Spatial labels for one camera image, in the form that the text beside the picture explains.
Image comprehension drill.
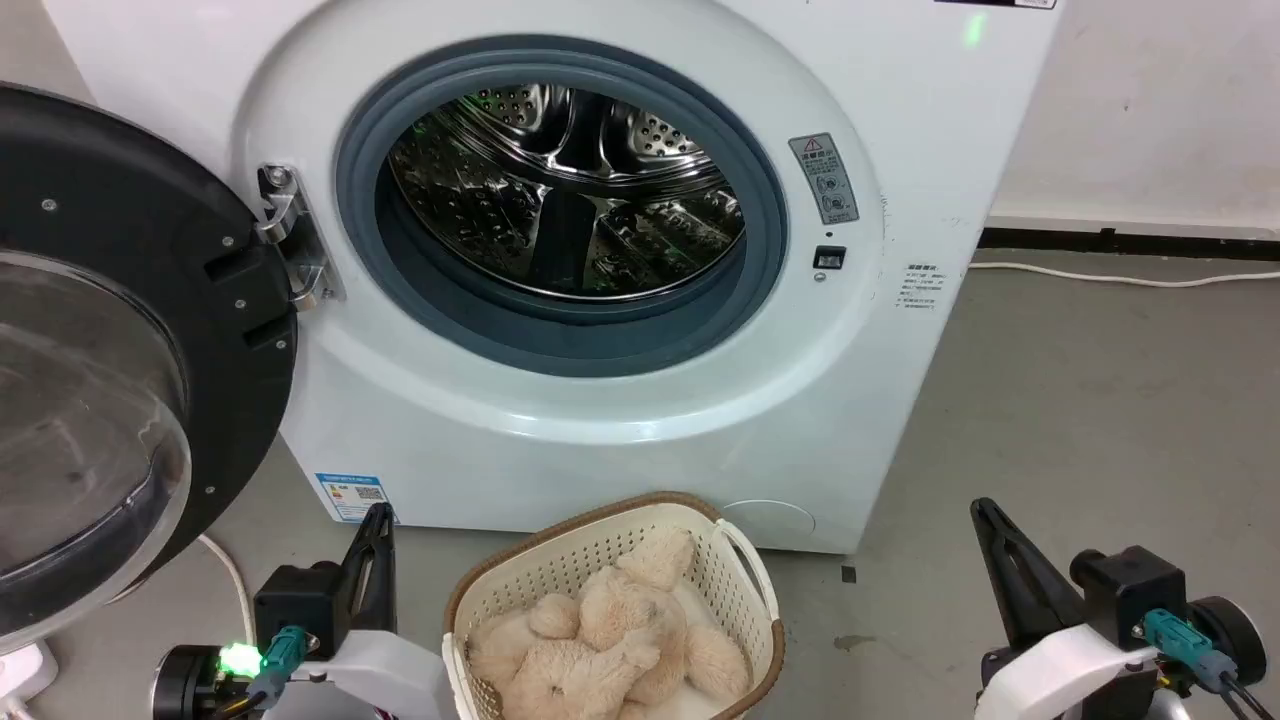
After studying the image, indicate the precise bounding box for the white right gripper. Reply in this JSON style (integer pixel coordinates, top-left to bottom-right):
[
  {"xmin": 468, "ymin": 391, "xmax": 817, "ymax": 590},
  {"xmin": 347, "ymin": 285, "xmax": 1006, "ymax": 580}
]
[{"xmin": 970, "ymin": 498, "xmax": 1163, "ymax": 720}]

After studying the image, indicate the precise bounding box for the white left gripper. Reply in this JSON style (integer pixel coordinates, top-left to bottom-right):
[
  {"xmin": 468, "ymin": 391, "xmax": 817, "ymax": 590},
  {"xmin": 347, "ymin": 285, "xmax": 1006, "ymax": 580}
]
[{"xmin": 262, "ymin": 502, "xmax": 456, "ymax": 720}]

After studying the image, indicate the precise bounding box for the white front-load washing machine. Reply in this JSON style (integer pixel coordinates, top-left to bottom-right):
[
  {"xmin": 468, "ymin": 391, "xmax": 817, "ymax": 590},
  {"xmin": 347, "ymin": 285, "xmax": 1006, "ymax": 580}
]
[{"xmin": 40, "ymin": 0, "xmax": 1066, "ymax": 556}]

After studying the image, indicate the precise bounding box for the blue energy label sticker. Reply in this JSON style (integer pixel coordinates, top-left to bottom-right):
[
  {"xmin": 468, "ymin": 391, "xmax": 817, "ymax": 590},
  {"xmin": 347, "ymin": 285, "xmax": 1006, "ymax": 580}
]
[{"xmin": 315, "ymin": 472, "xmax": 399, "ymax": 525}]

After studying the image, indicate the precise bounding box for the cream perforated laundry basket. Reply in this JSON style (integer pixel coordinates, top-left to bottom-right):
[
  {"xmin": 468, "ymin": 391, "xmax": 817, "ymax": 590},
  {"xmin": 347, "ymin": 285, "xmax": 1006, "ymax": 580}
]
[{"xmin": 443, "ymin": 490, "xmax": 786, "ymax": 720}]

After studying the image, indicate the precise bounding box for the beige plush teddy bear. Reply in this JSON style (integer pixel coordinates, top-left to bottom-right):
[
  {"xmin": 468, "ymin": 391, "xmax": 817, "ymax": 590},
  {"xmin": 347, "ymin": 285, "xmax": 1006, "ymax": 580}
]
[{"xmin": 467, "ymin": 527, "xmax": 751, "ymax": 720}]

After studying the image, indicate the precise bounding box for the round white drain filter cover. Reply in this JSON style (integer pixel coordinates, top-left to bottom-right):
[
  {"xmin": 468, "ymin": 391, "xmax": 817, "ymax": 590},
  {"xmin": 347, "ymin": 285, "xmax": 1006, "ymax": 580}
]
[{"xmin": 720, "ymin": 498, "xmax": 816, "ymax": 546}]

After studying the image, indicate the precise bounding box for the small printed text label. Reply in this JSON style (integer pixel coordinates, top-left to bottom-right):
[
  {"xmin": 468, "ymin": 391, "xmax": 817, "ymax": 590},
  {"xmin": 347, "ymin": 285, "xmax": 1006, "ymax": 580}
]
[{"xmin": 897, "ymin": 263, "xmax": 941, "ymax": 311}]

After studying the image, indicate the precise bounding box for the grey rubber door gasket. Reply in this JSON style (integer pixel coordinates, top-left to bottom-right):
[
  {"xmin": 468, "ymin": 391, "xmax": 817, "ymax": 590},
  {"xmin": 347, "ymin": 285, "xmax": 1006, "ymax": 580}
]
[{"xmin": 335, "ymin": 37, "xmax": 789, "ymax": 379}]

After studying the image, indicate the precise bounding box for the white power strip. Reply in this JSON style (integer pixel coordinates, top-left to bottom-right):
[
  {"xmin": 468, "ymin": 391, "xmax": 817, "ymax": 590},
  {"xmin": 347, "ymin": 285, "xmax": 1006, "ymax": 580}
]
[{"xmin": 0, "ymin": 640, "xmax": 59, "ymax": 720}]

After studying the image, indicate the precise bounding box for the chrome door hinge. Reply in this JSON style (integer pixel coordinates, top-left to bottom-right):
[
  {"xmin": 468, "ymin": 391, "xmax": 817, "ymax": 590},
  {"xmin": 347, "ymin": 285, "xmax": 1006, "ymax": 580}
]
[{"xmin": 257, "ymin": 163, "xmax": 346, "ymax": 311}]

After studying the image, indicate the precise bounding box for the stainless steel washer drum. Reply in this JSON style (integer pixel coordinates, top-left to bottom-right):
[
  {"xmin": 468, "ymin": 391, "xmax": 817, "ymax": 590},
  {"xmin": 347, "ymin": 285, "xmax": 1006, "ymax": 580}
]
[{"xmin": 388, "ymin": 85, "xmax": 747, "ymax": 301}]

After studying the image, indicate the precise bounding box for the grey warning sticker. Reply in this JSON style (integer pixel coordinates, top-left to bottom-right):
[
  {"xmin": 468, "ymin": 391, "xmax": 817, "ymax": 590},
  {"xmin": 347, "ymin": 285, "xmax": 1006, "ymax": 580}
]
[{"xmin": 788, "ymin": 132, "xmax": 859, "ymax": 226}]

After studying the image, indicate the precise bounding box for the black round glass washer door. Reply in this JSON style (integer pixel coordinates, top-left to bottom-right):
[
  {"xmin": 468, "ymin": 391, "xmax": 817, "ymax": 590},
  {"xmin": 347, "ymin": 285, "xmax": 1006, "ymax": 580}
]
[{"xmin": 0, "ymin": 82, "xmax": 299, "ymax": 656}]

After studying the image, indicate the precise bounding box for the teal plug left gripper cable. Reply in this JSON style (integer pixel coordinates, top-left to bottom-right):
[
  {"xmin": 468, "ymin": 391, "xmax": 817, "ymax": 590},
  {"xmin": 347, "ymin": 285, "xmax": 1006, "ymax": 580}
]
[{"xmin": 215, "ymin": 626, "xmax": 307, "ymax": 720}]

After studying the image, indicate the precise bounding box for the teal plug gripper cable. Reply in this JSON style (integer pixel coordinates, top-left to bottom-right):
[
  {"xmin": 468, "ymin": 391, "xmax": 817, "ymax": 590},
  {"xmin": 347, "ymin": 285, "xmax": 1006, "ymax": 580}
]
[
  {"xmin": 215, "ymin": 626, "xmax": 307, "ymax": 720},
  {"xmin": 1143, "ymin": 608, "xmax": 1280, "ymax": 720}
]

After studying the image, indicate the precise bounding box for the white power cord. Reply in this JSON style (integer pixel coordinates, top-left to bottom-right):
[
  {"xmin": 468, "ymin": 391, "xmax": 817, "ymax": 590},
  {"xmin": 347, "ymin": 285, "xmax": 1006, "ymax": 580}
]
[{"xmin": 197, "ymin": 533, "xmax": 256, "ymax": 651}]

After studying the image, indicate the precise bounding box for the teal plug right gripper cable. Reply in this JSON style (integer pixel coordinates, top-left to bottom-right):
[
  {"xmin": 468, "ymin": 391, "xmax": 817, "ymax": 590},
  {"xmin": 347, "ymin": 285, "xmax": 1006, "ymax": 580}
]
[{"xmin": 1143, "ymin": 608, "xmax": 1280, "ymax": 720}]

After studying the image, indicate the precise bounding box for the long white floor cable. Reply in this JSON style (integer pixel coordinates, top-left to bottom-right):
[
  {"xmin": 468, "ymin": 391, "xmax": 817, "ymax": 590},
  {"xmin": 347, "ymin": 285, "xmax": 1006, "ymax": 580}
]
[{"xmin": 968, "ymin": 260, "xmax": 1280, "ymax": 289}]

